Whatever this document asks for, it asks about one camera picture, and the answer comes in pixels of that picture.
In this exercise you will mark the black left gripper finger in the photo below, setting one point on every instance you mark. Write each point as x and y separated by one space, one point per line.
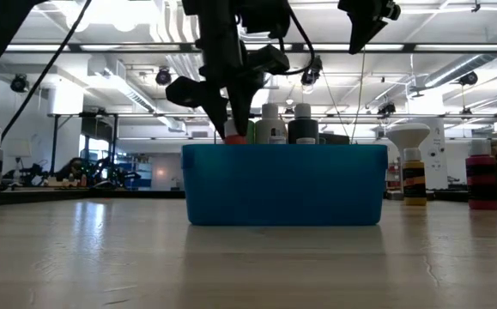
244 94
205 96

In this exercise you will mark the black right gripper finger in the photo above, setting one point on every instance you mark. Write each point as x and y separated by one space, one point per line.
366 32

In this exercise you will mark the large green paint bottle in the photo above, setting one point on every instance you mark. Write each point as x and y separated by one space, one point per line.
250 131

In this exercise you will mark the large grey-blue paint bottle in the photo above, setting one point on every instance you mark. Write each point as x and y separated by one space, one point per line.
303 126

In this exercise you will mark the small dark red paint bottle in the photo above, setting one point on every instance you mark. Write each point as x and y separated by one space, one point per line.
482 180

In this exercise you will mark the small yellow ochre paint bottle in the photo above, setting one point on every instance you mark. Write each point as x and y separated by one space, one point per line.
414 180

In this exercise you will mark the teal plastic bin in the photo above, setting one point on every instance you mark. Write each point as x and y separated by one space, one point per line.
282 184

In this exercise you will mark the white flood light bulb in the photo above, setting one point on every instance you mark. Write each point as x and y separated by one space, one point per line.
407 135

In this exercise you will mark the white desk lamp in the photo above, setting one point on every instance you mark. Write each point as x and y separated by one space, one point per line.
18 148

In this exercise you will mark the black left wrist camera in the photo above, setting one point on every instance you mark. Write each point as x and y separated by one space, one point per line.
265 17

